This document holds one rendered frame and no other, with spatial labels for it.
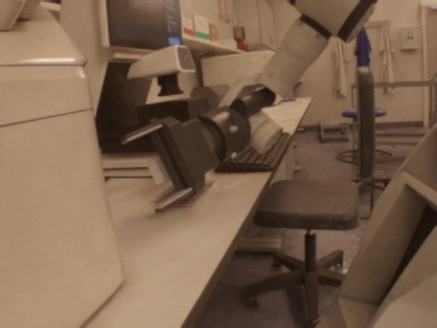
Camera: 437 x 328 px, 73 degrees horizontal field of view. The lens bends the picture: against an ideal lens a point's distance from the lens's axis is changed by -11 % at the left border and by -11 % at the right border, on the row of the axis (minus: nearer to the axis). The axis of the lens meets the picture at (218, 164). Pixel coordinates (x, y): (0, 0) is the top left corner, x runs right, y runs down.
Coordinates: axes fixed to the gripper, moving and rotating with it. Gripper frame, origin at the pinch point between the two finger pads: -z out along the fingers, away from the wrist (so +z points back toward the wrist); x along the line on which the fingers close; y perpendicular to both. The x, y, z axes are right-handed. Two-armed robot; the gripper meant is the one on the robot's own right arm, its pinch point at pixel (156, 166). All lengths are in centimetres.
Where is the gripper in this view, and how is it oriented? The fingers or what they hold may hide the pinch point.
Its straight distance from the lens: 48.0
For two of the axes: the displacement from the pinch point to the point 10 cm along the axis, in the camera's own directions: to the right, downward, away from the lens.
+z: 6.4, -3.8, 6.7
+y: 6.5, -2.2, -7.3
